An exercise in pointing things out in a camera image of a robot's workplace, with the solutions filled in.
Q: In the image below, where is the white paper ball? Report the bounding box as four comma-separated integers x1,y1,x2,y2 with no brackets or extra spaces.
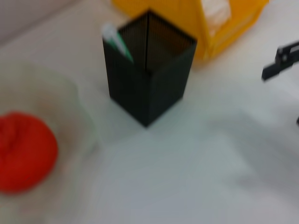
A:
201,0,232,29

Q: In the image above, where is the mint green utility knife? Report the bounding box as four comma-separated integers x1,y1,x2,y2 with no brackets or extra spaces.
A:
101,22,135,63

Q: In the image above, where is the black mesh pen holder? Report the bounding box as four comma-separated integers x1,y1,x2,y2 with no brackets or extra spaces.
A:
102,8,199,128

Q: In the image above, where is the pale green glass fruit plate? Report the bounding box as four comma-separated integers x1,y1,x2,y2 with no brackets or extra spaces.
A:
0,62,100,224

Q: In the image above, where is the yellow plastic bin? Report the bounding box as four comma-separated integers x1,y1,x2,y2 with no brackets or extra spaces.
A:
111,0,270,66

